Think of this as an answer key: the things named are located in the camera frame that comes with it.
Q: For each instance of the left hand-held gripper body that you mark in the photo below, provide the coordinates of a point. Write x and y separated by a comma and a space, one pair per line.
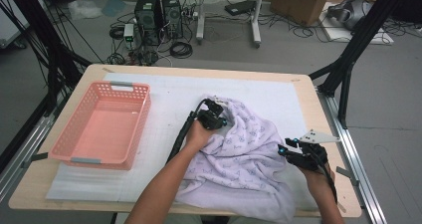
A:
209, 116

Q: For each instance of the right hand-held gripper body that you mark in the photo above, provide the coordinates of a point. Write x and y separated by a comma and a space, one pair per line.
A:
308, 156

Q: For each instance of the lilac printed towel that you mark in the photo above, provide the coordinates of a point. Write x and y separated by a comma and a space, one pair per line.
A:
245, 164

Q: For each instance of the pink plastic basket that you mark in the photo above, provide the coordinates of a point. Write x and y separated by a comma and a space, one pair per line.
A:
99, 131

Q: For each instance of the person's left hand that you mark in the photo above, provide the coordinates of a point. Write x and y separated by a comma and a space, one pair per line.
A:
199, 137

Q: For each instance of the person's right hand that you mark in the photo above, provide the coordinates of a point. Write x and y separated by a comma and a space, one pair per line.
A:
318, 180

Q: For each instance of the beige tape strip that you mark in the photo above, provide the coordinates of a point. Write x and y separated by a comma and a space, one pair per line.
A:
342, 207

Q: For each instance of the slim black computer tower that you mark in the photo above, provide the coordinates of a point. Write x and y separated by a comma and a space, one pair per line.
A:
172, 15

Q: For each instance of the flat black device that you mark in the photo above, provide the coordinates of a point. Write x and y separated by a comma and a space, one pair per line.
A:
240, 7

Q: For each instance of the large black computer tower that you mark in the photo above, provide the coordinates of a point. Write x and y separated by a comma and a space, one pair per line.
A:
147, 18

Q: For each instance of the white power adapter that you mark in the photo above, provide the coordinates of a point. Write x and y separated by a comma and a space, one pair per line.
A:
128, 31

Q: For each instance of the white floor board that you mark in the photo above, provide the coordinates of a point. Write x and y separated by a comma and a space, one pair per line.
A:
341, 35

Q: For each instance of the black metal stand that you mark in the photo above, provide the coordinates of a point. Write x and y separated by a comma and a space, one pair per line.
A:
365, 28
49, 51

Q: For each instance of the open cardboard box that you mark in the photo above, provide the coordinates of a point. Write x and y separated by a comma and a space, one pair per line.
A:
298, 5

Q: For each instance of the grey rounded device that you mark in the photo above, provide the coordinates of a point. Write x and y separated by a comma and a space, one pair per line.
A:
351, 11

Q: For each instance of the crumpled clear plastic bag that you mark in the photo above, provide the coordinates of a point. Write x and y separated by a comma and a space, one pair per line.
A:
84, 9

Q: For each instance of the white cabinet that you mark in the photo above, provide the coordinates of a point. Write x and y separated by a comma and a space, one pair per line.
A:
10, 25

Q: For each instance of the grey metal bracket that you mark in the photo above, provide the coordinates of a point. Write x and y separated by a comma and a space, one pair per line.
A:
36, 157
348, 176

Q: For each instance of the aluminium rail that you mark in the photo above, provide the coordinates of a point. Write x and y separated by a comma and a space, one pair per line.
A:
30, 141
355, 157

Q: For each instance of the white stand frame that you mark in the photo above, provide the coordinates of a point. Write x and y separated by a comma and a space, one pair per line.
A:
200, 18

